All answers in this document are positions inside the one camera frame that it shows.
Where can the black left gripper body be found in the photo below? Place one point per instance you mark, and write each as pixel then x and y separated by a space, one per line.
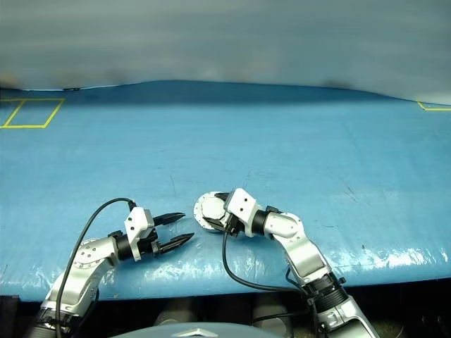
pixel 149 246

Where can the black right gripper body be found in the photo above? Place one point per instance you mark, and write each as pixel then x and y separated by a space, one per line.
pixel 232 225

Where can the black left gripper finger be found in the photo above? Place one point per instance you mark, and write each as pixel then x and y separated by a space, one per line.
pixel 169 218
pixel 176 243

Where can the small white round object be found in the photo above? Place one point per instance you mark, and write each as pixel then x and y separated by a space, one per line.
pixel 209 207

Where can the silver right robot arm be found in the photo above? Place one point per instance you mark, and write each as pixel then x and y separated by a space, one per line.
pixel 303 253

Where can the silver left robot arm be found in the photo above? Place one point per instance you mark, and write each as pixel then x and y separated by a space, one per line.
pixel 84 257

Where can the silver round motor housing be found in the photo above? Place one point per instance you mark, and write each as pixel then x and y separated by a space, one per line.
pixel 211 230

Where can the blue table cover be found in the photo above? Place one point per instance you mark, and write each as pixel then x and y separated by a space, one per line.
pixel 246 141

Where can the dark grey rounded shape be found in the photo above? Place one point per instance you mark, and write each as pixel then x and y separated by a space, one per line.
pixel 271 313
pixel 176 313

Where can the grey robot torso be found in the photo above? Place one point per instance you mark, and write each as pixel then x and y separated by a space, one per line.
pixel 197 331

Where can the black box-shaped object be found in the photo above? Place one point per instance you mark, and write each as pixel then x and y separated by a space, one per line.
pixel 7 317

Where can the small black clip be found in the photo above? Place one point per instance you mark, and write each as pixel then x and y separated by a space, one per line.
pixel 71 89

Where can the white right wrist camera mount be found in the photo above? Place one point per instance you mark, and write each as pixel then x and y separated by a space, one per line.
pixel 243 207

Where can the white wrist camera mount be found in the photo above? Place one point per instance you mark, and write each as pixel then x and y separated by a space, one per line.
pixel 137 225
pixel 243 207

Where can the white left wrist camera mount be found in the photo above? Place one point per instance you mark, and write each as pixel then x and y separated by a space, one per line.
pixel 137 225

